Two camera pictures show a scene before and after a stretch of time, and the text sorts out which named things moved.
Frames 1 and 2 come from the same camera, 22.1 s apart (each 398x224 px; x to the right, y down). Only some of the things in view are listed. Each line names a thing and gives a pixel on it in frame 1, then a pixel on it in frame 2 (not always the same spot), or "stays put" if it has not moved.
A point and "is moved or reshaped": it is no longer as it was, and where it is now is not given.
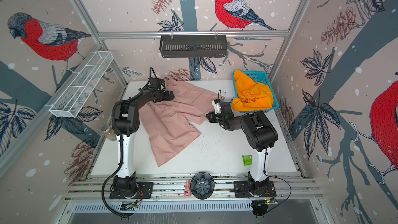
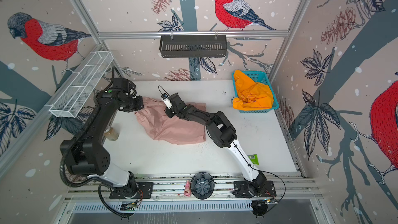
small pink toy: (187, 189) stays put
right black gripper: (213, 117) to (171, 112)
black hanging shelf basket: (172, 46) stays put
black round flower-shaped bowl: (202, 185) stays put
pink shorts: (168, 122) is moved or reshaped
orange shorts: (252, 96) stays put
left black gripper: (166, 96) to (140, 104)
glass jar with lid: (108, 133) stays put
